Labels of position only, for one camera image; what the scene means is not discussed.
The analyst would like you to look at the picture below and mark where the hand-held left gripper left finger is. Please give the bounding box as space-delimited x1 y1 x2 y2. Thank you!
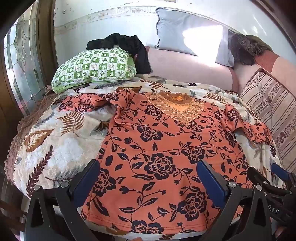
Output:
24 159 101 241

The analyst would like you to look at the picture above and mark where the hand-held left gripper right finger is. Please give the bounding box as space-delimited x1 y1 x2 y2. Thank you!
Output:
196 159 273 241

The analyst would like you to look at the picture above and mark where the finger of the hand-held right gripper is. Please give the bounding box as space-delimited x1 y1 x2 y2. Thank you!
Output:
246 166 264 186
270 163 294 186

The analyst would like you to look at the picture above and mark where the orange floral shirt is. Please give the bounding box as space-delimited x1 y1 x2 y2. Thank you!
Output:
58 89 274 235

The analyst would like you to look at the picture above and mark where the leaf print fleece blanket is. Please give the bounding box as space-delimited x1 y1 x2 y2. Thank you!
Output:
14 74 287 241

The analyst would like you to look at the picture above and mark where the striped floral cushion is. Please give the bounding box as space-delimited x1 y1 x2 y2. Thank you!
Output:
238 71 296 173

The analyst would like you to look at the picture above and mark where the brown lace bedspread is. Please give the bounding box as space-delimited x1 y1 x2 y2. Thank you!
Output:
6 91 61 201

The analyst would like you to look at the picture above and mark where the pink maroon cushion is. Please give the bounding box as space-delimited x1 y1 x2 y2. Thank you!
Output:
233 50 296 98

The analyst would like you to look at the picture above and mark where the green checkered pillow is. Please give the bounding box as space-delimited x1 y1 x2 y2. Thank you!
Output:
51 45 137 94

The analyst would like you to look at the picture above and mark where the pink bolster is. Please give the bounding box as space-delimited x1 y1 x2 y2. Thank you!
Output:
136 46 240 93

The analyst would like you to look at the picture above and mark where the brown furry cloth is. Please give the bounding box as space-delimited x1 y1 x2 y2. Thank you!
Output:
228 32 273 66

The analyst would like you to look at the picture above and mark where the stained glass window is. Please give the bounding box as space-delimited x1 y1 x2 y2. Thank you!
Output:
3 10 47 116

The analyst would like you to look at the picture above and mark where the black cloth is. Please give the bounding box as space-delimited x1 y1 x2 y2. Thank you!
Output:
86 33 152 75

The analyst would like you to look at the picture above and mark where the light blue pillow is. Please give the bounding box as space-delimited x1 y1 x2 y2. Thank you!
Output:
154 8 235 68

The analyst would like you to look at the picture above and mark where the wooden window frame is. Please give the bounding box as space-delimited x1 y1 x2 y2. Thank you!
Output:
35 0 59 93

